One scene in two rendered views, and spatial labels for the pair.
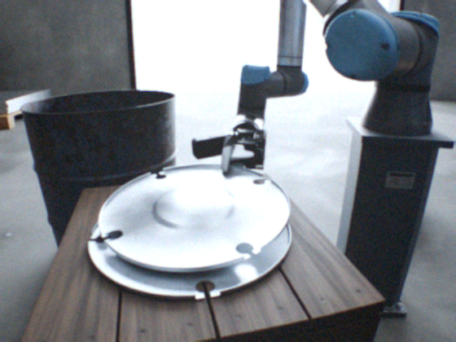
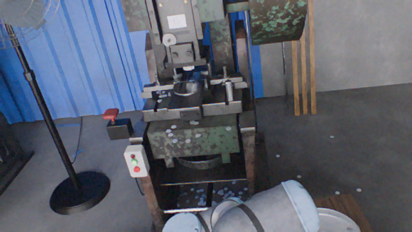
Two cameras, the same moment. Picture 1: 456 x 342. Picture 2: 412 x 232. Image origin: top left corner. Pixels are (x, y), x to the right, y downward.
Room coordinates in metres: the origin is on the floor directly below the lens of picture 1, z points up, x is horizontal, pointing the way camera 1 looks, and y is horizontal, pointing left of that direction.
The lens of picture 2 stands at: (1.36, -0.05, 1.47)
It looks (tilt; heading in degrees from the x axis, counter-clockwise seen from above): 31 degrees down; 195
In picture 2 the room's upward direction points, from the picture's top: 10 degrees counter-clockwise
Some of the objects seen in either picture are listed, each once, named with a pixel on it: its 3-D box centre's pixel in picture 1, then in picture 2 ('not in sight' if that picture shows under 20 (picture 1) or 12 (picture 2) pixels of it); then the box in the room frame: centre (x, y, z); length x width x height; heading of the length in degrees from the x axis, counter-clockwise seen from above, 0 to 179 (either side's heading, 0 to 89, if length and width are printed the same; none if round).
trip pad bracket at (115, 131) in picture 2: not in sight; (123, 138); (0.12, -0.77, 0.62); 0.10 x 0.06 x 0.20; 96
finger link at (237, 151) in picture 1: (238, 155); not in sight; (0.59, -0.02, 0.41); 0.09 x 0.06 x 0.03; 171
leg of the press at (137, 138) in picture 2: not in sight; (156, 124); (-0.25, -0.76, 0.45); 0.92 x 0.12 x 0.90; 6
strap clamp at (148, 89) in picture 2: not in sight; (156, 84); (-0.12, -0.65, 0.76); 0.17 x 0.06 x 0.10; 96
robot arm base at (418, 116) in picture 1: (398, 104); not in sight; (0.66, -0.37, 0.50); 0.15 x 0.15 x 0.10
